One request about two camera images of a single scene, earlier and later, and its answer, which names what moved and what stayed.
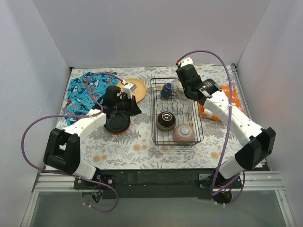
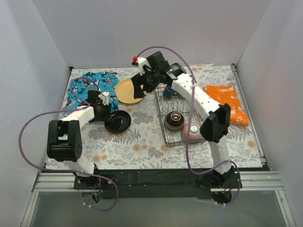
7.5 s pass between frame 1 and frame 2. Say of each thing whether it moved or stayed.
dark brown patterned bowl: moved
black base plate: stayed
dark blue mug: moved
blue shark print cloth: stayed
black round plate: stayed
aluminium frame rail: stayed
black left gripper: moved
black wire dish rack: moved
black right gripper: moved
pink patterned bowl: moved
